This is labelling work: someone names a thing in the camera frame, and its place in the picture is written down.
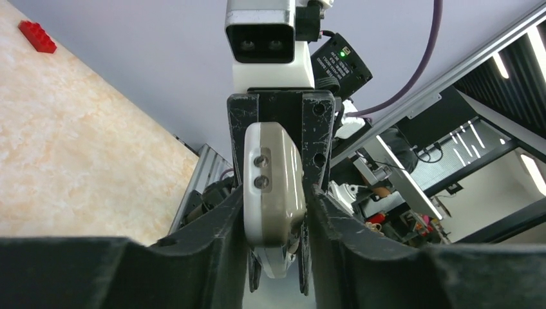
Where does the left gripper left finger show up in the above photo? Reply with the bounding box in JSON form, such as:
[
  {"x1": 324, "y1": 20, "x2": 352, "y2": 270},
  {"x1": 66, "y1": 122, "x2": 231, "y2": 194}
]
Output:
[{"x1": 1, "y1": 189, "x2": 247, "y2": 308}]

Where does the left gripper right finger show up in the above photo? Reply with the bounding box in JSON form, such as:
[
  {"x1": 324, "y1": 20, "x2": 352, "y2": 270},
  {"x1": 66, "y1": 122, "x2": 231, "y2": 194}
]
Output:
[{"x1": 306, "y1": 187, "x2": 545, "y2": 308}]

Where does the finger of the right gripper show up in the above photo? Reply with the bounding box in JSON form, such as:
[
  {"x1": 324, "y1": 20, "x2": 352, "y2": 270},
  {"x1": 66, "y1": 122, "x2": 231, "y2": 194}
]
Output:
[
  {"x1": 227, "y1": 93, "x2": 263, "y2": 294},
  {"x1": 297, "y1": 90, "x2": 336, "y2": 295}
]

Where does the red toy brick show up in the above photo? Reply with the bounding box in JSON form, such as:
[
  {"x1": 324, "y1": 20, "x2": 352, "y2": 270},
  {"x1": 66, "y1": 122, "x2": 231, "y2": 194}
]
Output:
[{"x1": 18, "y1": 20, "x2": 57, "y2": 54}]

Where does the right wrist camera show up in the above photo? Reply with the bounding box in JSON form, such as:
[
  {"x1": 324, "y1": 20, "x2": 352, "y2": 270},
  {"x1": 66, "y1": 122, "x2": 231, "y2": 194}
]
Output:
[{"x1": 225, "y1": 0, "x2": 315, "y2": 93}]

